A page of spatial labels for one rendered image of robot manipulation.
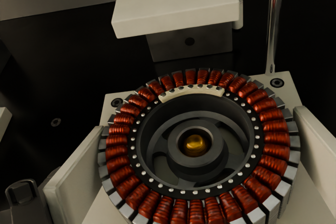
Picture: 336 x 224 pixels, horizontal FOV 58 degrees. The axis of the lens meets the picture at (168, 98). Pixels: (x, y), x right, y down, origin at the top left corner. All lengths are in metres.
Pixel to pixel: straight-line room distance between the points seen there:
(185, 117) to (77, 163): 0.08
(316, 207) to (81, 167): 0.13
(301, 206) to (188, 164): 0.07
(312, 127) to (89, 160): 0.12
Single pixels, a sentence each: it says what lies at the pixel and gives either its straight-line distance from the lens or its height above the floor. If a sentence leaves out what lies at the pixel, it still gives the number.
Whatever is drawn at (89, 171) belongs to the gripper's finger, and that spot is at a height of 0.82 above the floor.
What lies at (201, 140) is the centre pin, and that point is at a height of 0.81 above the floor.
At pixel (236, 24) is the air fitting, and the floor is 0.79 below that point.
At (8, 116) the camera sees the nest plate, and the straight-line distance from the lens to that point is 0.31.
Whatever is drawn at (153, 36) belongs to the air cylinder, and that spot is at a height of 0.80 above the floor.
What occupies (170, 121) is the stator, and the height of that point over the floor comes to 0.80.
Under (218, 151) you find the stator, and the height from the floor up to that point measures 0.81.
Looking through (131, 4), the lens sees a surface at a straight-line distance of 0.16.
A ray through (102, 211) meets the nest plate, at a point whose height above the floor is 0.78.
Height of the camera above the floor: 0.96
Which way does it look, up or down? 46 degrees down
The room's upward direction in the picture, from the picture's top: 15 degrees counter-clockwise
